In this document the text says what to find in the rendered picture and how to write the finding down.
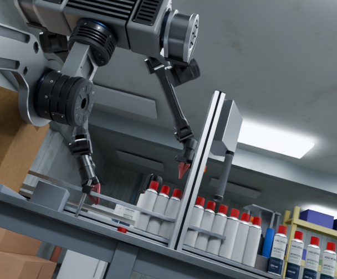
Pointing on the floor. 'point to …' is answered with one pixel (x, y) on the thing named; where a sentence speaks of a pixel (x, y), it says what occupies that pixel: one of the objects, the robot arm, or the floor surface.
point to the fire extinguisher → (55, 254)
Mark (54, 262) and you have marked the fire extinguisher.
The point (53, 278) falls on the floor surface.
